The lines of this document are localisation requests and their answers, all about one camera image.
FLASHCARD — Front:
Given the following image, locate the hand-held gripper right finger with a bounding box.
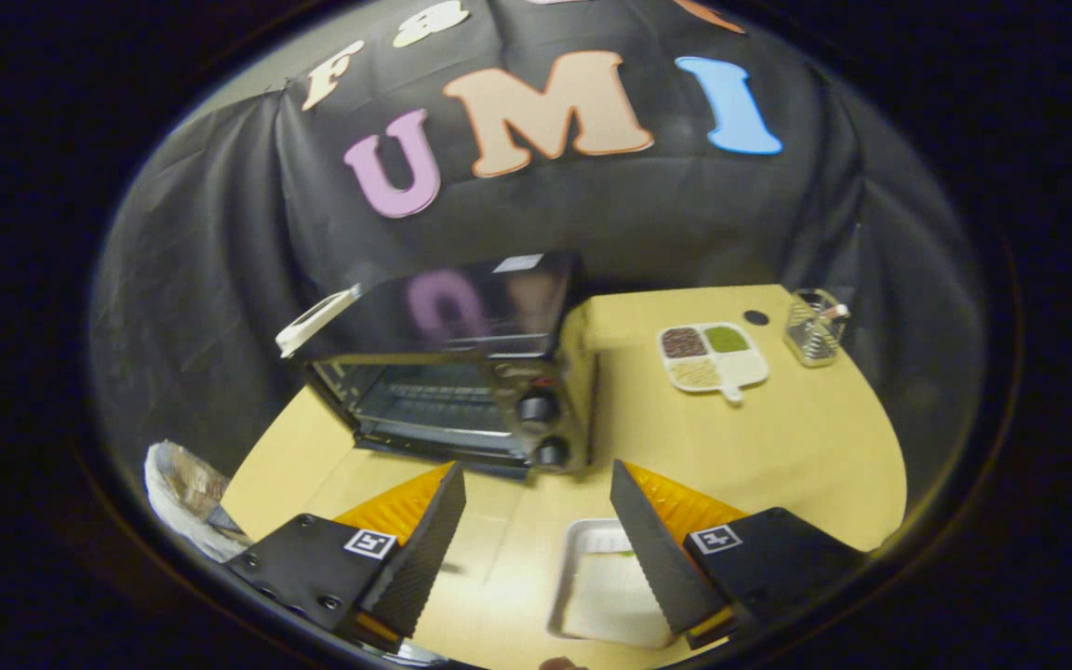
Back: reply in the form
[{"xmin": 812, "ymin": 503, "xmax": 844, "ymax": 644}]
[{"xmin": 609, "ymin": 459, "xmax": 870, "ymax": 650}]

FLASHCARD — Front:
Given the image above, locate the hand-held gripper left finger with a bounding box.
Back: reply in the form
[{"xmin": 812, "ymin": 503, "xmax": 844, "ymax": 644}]
[{"xmin": 224, "ymin": 461, "xmax": 468, "ymax": 645}]

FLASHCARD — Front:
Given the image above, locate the black toaster oven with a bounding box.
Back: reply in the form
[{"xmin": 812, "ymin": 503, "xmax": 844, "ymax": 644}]
[{"xmin": 299, "ymin": 251, "xmax": 598, "ymax": 481}]

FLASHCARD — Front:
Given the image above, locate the white plastic tray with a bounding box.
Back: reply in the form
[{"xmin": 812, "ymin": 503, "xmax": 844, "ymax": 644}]
[{"xmin": 547, "ymin": 518, "xmax": 678, "ymax": 650}]

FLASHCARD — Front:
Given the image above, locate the white divided plate with grains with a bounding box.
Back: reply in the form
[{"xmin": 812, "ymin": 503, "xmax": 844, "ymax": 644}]
[{"xmin": 657, "ymin": 321, "xmax": 771, "ymax": 404}]

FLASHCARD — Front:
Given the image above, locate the white power strip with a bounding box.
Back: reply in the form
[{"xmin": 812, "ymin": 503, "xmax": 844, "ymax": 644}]
[{"xmin": 275, "ymin": 284, "xmax": 363, "ymax": 360}]

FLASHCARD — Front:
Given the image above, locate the metal mesh holder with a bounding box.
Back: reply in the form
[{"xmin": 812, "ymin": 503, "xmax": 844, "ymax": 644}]
[{"xmin": 784, "ymin": 288, "xmax": 850, "ymax": 369}]

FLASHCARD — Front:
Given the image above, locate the black backdrop cloth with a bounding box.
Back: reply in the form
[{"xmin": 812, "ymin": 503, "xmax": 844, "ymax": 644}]
[{"xmin": 89, "ymin": 0, "xmax": 988, "ymax": 485}]

